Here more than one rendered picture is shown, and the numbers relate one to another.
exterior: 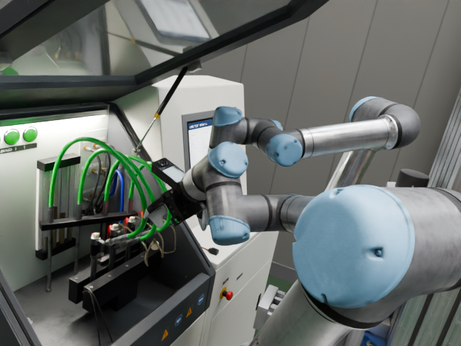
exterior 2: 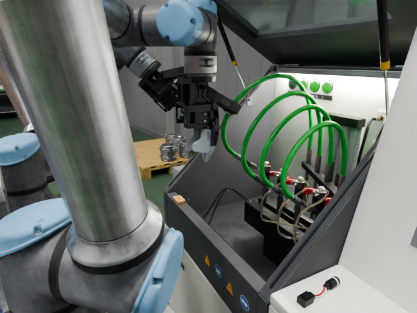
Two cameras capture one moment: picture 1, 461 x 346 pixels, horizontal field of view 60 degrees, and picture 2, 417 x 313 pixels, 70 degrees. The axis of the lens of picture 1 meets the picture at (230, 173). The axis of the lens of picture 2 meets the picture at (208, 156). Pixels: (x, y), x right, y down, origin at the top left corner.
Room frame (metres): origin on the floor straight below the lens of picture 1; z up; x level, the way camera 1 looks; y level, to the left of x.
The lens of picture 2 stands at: (1.47, -0.52, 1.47)
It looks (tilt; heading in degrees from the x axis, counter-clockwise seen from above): 18 degrees down; 127
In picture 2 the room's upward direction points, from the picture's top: straight up
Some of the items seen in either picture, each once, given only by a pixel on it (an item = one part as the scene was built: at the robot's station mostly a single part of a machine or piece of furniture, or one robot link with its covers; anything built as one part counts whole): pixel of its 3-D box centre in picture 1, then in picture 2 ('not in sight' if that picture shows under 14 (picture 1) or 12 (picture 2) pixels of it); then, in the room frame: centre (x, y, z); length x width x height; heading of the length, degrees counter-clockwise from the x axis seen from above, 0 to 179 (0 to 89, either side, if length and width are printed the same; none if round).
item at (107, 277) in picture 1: (118, 280); (285, 238); (1.16, 0.32, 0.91); 0.34 x 0.10 x 0.15; 155
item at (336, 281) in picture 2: (204, 246); (319, 290); (1.35, 0.05, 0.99); 0.12 x 0.02 x 0.02; 69
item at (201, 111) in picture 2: not in sight; (198, 102); (1.03, 0.03, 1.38); 0.09 x 0.08 x 0.12; 65
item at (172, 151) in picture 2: not in sight; (154, 148); (-1.80, 2.44, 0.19); 1.37 x 0.94 x 0.38; 162
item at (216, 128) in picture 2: not in sight; (211, 128); (1.06, 0.04, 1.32); 0.05 x 0.02 x 0.09; 155
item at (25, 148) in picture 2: not in sight; (21, 159); (0.58, -0.21, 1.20); 0.13 x 0.12 x 0.14; 116
